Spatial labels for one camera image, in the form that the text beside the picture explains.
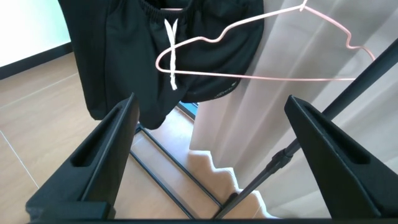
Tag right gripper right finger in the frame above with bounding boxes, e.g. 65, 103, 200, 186
284, 95, 398, 218

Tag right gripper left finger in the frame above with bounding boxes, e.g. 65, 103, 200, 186
25, 93, 140, 218

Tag black shorts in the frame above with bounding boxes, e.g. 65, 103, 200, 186
58, 0, 265, 131

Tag black clothes rack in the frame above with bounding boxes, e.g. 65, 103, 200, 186
129, 37, 398, 220

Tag beige curtain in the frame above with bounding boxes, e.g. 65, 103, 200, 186
188, 0, 398, 218

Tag window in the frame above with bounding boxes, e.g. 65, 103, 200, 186
177, 101, 199, 121

